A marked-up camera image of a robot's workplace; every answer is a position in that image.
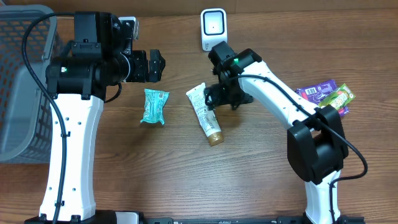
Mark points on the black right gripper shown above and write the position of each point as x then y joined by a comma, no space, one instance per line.
218,94

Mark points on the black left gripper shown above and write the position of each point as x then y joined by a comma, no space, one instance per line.
140,66

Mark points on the white bamboo conditioner tube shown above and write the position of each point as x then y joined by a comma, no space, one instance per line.
206,117

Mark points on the mint green wipes pack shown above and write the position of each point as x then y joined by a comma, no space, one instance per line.
155,101

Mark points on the purple Carefree liner pack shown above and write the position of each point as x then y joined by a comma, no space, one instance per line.
316,93

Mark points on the green snack packet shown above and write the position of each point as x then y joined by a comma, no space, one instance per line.
338,98

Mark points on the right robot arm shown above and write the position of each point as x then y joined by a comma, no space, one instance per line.
315,136

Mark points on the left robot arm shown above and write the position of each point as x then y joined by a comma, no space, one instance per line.
100,55

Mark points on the white barcode scanner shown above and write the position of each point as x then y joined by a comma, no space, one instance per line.
214,27

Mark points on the grey plastic basket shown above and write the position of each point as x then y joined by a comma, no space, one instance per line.
26,120

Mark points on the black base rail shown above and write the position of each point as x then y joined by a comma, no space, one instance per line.
248,220

